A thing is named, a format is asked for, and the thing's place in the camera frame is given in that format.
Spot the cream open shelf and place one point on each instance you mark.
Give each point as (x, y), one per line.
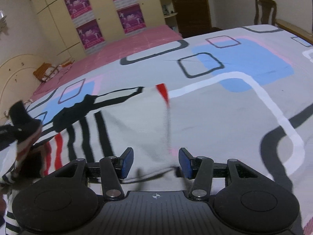
(167, 5)

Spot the metal wall hook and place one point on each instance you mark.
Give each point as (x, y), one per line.
(3, 22)

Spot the dark wooden chair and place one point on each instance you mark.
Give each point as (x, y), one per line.
(265, 11)

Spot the striped white red black sweater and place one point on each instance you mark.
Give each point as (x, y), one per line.
(137, 127)

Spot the pink bed sheet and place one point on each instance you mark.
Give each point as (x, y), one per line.
(110, 53)

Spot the patterned grey blue blanket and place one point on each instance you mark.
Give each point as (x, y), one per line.
(220, 127)

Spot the dark brown wooden door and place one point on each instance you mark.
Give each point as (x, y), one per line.
(190, 7)

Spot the cream yellow wardrobe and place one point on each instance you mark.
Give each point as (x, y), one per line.
(56, 17)

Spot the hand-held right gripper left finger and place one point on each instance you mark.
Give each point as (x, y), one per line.
(128, 163)

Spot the wooden bed frame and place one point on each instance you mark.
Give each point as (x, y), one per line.
(293, 28)

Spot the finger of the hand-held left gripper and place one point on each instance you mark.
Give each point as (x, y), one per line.
(22, 130)

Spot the orange floral pillow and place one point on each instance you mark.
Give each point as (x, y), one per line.
(46, 72)

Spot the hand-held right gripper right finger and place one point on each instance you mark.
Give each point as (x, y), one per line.
(184, 163)

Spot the cream arched headboard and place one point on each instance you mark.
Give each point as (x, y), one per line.
(14, 78)

